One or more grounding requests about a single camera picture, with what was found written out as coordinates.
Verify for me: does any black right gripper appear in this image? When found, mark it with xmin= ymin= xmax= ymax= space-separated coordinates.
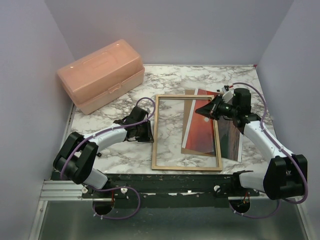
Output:
xmin=195 ymin=94 xmax=238 ymax=121

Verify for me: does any wooden picture frame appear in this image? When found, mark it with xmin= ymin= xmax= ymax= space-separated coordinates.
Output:
xmin=151 ymin=94 xmax=223 ymax=172

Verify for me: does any clear acrylic glass sheet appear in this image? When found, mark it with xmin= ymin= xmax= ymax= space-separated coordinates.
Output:
xmin=156 ymin=97 xmax=218 ymax=168

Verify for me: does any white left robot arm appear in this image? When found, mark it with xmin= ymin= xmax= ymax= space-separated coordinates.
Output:
xmin=53 ymin=106 xmax=154 ymax=198

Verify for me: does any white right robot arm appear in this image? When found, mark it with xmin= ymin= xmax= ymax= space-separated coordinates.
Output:
xmin=195 ymin=85 xmax=308 ymax=200

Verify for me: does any red sunset photo print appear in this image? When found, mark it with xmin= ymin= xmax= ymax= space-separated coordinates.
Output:
xmin=181 ymin=88 xmax=245 ymax=163

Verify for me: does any brown cardboard backing board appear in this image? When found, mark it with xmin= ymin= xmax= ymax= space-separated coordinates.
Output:
xmin=180 ymin=89 xmax=237 ymax=157

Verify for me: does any pink plastic storage box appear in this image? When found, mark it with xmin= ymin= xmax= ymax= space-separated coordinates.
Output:
xmin=57 ymin=39 xmax=145 ymax=115

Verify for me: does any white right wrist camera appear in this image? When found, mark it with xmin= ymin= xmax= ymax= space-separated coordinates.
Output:
xmin=222 ymin=85 xmax=233 ymax=103

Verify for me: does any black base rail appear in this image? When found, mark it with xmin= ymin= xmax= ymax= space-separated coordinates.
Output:
xmin=81 ymin=174 xmax=259 ymax=209

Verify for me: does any aluminium extrusion rail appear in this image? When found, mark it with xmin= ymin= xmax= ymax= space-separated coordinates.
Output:
xmin=39 ymin=180 xmax=83 ymax=201

